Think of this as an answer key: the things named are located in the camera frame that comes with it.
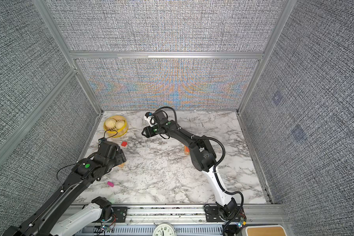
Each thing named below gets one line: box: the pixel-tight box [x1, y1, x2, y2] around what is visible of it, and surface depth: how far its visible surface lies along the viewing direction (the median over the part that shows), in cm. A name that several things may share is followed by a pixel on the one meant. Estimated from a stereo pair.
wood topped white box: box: [245, 225, 288, 236], surface depth 66 cm
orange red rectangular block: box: [184, 145, 191, 155], surface depth 96 cm
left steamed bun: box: [104, 118, 117, 129], surface depth 106 cm
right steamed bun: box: [115, 119, 126, 130], surface depth 107 cm
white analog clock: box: [152, 222, 177, 236], surface depth 67 cm
